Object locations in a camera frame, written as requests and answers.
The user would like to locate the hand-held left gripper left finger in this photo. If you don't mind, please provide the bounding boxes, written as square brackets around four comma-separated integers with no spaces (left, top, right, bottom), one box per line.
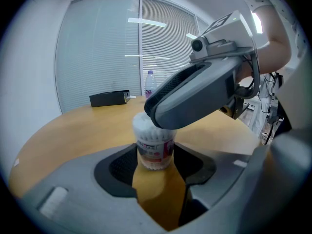
[22,142,169,234]

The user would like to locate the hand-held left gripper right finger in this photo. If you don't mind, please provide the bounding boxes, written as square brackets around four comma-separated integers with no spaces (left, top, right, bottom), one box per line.
[174,141,254,228]

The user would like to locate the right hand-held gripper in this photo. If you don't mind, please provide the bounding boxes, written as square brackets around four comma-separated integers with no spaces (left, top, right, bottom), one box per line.
[143,10,261,130]

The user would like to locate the clear plastic cup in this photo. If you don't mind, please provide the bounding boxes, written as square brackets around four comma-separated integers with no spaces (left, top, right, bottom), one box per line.
[134,130,177,172]

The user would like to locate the person's right forearm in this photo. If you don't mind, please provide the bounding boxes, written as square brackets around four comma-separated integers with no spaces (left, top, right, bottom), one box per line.
[235,5,293,82]

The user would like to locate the plastic water bottle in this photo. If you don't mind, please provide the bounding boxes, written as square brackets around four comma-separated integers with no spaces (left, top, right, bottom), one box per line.
[145,70,157,101]

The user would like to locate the black box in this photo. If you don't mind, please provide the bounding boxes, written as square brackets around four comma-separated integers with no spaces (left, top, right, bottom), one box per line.
[89,89,131,108]

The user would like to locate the grey window blinds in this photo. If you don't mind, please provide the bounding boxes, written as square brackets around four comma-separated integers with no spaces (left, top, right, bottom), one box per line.
[55,0,213,114]

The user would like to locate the right hand-held gripper camera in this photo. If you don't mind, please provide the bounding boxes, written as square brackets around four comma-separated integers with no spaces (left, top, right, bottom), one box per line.
[191,36,211,54]

